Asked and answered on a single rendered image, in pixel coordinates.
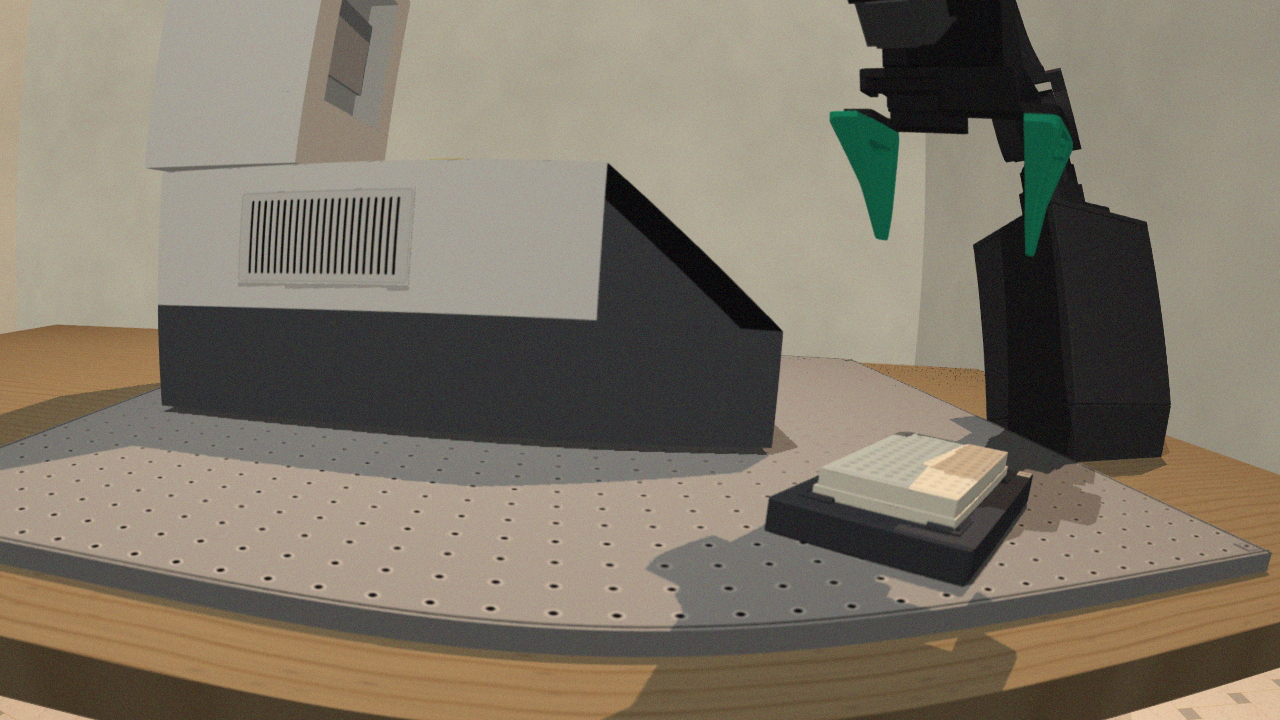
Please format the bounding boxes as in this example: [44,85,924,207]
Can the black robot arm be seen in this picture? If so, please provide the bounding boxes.
[849,0,1110,211]

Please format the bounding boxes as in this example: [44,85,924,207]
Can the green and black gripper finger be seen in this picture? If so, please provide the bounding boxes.
[829,111,899,241]
[1023,113,1073,258]

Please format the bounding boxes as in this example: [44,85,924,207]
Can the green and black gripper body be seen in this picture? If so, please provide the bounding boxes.
[844,67,1069,135]

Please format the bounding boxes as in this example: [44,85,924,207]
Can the white well plate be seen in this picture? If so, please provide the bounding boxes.
[812,432,1009,529]

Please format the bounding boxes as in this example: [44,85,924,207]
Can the white thermal cycler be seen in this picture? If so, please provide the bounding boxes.
[145,0,783,448]

